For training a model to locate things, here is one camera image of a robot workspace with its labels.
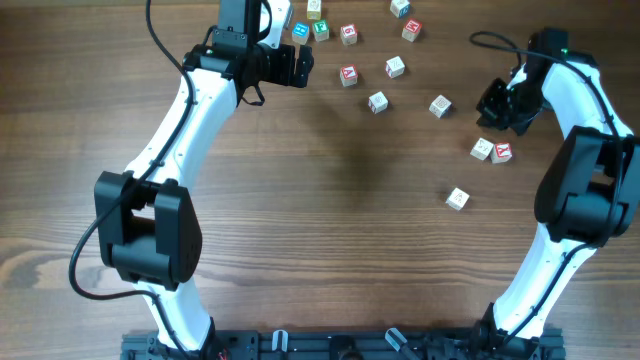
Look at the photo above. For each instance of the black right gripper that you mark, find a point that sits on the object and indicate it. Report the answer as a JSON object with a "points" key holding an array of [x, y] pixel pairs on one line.
{"points": [[493, 107]]}

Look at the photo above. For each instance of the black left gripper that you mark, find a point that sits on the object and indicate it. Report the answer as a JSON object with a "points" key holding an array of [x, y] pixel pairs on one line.
{"points": [[303, 65]]}

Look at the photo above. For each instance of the red Y letter block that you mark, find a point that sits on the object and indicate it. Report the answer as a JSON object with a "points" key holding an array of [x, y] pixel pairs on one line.
{"points": [[501, 153]]}

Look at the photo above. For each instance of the plain red trimmed block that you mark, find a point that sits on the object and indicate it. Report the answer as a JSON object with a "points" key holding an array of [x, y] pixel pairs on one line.
{"points": [[378, 102]]}

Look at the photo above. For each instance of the red edged plain block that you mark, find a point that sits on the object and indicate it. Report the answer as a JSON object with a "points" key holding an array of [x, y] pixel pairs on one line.
{"points": [[395, 67]]}

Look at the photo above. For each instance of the green edged plain block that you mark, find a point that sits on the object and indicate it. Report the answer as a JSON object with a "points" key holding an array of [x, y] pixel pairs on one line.
{"points": [[457, 199]]}

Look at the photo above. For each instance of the plain wooden picture block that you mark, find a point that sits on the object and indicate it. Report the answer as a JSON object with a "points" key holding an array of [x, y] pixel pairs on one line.
{"points": [[482, 149]]}

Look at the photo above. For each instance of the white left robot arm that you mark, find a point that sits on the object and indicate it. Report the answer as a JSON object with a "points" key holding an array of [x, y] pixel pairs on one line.
{"points": [[147, 226]]}

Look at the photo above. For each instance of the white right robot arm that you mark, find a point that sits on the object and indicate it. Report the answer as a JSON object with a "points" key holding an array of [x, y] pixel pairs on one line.
{"points": [[589, 194]]}

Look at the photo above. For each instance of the blue letter block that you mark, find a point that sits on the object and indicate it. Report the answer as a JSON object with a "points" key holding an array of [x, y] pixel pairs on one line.
{"points": [[301, 33]]}

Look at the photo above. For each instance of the green F letter block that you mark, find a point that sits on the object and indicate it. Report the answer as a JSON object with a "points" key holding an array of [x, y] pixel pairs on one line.
{"points": [[321, 30]]}

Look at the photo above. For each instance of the red A letter block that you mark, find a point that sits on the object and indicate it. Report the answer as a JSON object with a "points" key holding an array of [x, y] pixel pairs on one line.
{"points": [[348, 75]]}

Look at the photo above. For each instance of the red 6 number block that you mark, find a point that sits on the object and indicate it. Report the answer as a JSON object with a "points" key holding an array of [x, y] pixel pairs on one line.
{"points": [[349, 34]]}

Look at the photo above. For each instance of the yellow letter block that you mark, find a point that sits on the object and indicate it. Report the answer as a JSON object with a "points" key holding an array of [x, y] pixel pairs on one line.
{"points": [[314, 9]]}

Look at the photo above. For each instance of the plain B letter block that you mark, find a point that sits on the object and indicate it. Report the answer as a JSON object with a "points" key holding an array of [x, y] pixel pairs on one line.
{"points": [[440, 106]]}

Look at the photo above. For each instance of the blue white corner block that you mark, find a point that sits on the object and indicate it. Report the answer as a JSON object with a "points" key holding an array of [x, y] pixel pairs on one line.
{"points": [[400, 8]]}

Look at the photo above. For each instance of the red M letter block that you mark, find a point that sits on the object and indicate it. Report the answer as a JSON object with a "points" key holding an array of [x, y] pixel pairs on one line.
{"points": [[411, 30]]}

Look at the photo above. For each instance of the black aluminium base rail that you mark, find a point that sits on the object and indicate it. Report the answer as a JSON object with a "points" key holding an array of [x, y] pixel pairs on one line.
{"points": [[439, 344]]}

